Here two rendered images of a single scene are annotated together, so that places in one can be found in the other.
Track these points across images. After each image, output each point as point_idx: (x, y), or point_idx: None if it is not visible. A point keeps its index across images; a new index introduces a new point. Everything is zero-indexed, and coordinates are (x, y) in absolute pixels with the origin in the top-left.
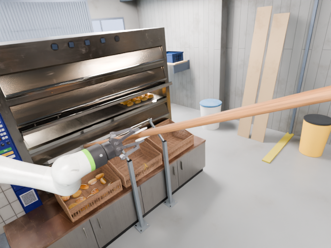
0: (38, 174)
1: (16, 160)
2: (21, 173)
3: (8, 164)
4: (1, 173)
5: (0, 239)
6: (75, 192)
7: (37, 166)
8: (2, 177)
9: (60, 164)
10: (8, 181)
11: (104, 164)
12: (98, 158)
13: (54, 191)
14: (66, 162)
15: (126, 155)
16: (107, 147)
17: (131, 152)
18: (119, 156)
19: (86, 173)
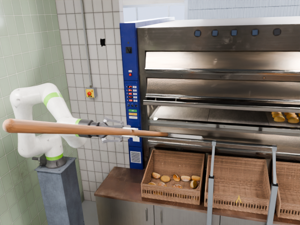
0: None
1: (66, 109)
2: (59, 117)
3: (59, 109)
4: (54, 111)
5: (71, 159)
6: (74, 146)
7: None
8: (53, 114)
9: (60, 119)
10: (55, 118)
11: (85, 136)
12: None
13: None
14: (62, 119)
15: (106, 141)
16: (91, 125)
17: (111, 141)
18: (102, 139)
19: (71, 135)
